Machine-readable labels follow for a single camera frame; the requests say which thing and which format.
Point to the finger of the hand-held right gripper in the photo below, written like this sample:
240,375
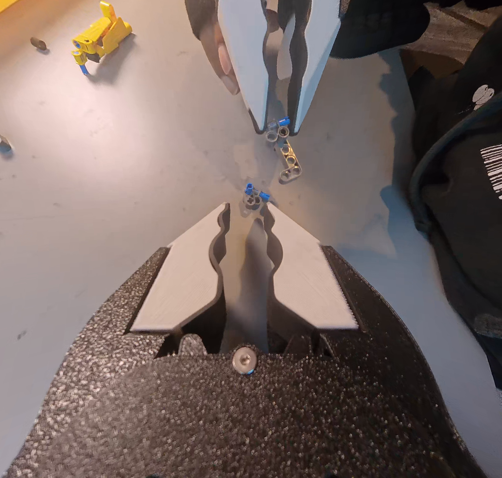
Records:
247,35
321,35

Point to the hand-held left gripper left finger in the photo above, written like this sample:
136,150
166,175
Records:
176,286

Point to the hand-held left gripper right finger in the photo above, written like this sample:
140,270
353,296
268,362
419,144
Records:
313,282

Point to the grey brick beam assembly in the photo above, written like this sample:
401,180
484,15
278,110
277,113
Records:
285,144

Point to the grey connector with blue pins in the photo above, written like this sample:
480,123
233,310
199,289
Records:
251,207

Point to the person's right forearm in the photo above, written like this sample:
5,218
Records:
384,15

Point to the grey desk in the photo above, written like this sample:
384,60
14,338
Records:
117,172

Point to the person's right hand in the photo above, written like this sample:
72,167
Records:
219,62

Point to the yellow brick assembly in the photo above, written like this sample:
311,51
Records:
115,33

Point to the black printed sweatshirt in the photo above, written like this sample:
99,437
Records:
451,196

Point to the small black brick bush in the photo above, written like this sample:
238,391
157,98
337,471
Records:
39,44

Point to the light grey axle connector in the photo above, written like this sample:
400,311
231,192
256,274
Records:
4,144

